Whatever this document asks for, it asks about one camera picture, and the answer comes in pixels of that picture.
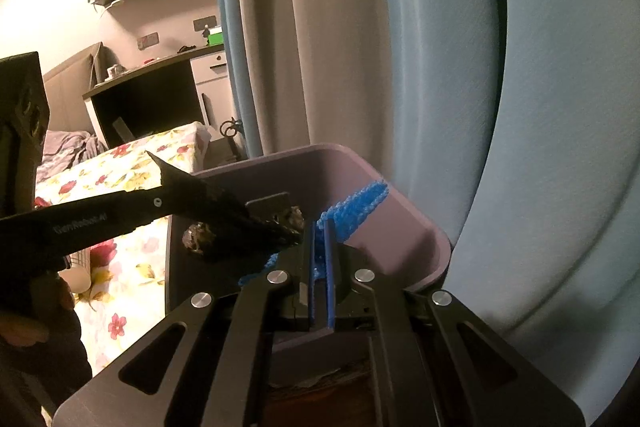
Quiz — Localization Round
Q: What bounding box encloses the grey striped blanket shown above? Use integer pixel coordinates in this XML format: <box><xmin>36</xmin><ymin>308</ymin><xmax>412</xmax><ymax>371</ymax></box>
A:
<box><xmin>36</xmin><ymin>130</ymin><xmax>107</xmax><ymax>183</ymax></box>

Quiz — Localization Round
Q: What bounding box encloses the floral bed sheet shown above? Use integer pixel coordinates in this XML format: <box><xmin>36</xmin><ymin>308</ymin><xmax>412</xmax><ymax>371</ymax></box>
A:
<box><xmin>36</xmin><ymin>122</ymin><xmax>212</xmax><ymax>374</ymax></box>

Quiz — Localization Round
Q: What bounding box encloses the dark desk with white drawers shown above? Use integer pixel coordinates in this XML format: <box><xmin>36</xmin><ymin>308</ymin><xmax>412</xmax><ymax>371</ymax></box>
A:
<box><xmin>82</xmin><ymin>44</ymin><xmax>236</xmax><ymax>147</ymax></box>

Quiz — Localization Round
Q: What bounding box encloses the green box on desk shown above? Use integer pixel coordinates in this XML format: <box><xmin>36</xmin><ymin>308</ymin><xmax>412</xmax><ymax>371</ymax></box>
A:
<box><xmin>207</xmin><ymin>26</ymin><xmax>224</xmax><ymax>46</ymax></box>

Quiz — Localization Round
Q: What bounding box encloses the grey upholstered headboard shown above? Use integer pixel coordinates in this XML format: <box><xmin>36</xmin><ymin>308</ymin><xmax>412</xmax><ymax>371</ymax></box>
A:
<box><xmin>43</xmin><ymin>42</ymin><xmax>106</xmax><ymax>133</ymax></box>

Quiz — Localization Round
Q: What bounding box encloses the blue and grey curtain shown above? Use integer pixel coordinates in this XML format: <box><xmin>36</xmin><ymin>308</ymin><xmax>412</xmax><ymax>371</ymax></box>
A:
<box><xmin>218</xmin><ymin>0</ymin><xmax>639</xmax><ymax>426</ymax></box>

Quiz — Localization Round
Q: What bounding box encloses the white mug on desk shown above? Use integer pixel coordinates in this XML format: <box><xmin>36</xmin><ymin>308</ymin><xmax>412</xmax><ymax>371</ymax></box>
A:
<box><xmin>107</xmin><ymin>64</ymin><xmax>125</xmax><ymax>80</ymax></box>

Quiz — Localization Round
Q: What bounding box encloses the purple plastic trash bin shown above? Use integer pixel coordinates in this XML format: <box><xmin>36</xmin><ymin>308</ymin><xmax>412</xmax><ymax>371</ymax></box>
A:
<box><xmin>164</xmin><ymin>143</ymin><xmax>454</xmax><ymax>358</ymax></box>

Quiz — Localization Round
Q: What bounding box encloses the black plastic bag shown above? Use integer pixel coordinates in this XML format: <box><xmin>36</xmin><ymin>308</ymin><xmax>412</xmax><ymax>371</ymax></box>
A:
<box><xmin>181</xmin><ymin>206</ymin><xmax>305</xmax><ymax>273</ymax></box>

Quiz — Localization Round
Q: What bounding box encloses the blue foam net sleeve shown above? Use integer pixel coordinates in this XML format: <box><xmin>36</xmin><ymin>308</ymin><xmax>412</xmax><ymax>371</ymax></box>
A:
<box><xmin>247</xmin><ymin>180</ymin><xmax>390</xmax><ymax>281</ymax></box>

